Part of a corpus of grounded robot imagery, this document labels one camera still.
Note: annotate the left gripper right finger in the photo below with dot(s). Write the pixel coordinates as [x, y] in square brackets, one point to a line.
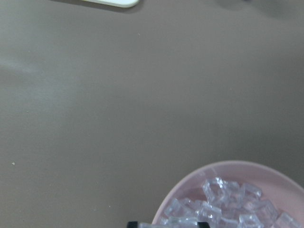
[203, 225]

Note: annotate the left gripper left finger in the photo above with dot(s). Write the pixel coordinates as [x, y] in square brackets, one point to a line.
[132, 224]

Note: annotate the pink bowl of ice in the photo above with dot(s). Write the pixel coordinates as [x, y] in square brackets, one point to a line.
[234, 194]

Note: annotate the cream rabbit tray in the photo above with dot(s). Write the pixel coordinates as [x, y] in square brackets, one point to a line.
[113, 3]

